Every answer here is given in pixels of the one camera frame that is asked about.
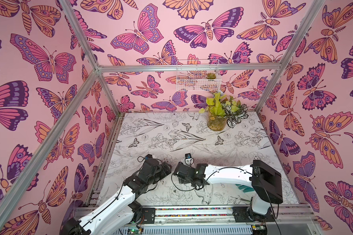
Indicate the front mounting rail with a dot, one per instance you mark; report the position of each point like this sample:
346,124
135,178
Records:
195,220

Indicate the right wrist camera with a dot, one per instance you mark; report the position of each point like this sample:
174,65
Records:
188,159

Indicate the glass vase with plants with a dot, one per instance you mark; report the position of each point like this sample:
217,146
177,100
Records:
224,111

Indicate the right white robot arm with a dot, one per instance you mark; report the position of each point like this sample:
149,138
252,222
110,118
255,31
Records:
259,176

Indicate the white wire basket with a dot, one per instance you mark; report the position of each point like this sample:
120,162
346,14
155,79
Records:
192,77

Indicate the small succulent in basket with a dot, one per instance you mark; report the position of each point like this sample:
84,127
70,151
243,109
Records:
211,76

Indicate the aluminium frame structure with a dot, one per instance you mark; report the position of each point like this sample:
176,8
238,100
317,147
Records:
11,199

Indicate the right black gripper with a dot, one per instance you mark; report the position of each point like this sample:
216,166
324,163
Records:
179,171

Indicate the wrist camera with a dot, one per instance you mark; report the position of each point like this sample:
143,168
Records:
148,157
188,159

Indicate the green rubber glove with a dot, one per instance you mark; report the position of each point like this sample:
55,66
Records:
245,189

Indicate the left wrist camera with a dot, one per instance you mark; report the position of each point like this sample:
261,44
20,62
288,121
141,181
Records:
148,157

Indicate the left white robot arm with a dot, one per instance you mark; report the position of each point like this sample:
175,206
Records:
122,207

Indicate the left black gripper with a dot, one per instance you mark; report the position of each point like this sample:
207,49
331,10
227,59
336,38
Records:
163,174

